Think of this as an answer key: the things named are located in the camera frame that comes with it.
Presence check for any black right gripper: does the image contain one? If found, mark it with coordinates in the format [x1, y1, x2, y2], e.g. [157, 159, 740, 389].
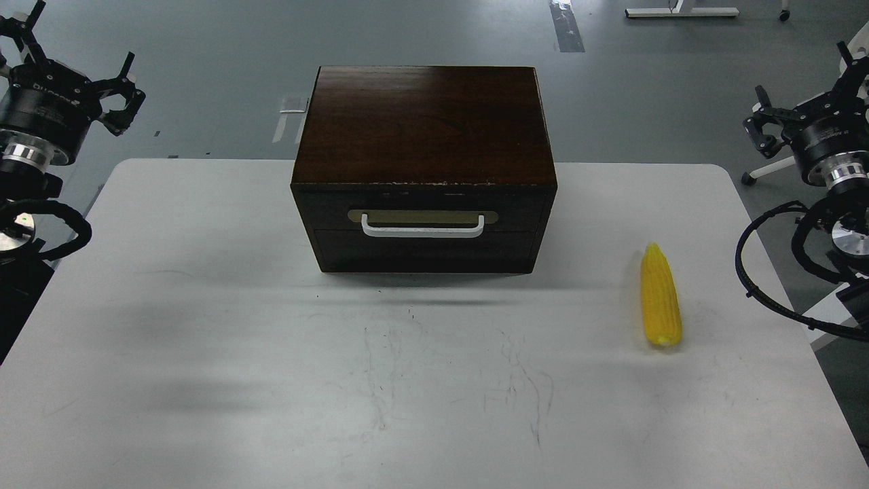
[743, 41, 869, 186]

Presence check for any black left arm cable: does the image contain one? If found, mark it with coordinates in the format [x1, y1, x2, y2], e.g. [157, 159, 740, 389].
[0, 198, 93, 262]

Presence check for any dark wooden drawer cabinet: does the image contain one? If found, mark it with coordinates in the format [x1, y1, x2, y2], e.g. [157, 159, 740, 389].
[291, 66, 557, 274]

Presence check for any grey floor tape strip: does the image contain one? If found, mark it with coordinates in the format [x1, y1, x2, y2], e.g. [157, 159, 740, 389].
[547, 1, 585, 53]

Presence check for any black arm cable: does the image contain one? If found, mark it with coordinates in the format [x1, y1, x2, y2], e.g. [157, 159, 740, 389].
[735, 200, 869, 343]
[0, 198, 93, 262]

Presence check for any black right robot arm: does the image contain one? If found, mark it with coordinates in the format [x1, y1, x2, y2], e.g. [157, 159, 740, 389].
[742, 41, 867, 283]

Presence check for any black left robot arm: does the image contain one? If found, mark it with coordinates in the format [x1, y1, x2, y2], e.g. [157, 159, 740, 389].
[1, 1, 146, 264]

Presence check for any yellow corn cob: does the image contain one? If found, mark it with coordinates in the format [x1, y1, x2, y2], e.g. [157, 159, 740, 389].
[640, 242, 683, 348]

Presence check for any wooden drawer with white handle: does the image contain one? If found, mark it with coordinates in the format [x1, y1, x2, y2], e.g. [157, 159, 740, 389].
[293, 191, 555, 232]

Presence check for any white desk leg base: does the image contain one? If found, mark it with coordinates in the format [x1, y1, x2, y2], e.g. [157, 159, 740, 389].
[624, 1, 741, 19]

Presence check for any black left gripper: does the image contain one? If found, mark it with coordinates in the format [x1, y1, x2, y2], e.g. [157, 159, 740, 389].
[0, 0, 147, 166]

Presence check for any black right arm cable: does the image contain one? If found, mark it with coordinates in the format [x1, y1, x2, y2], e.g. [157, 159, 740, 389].
[735, 200, 869, 343]

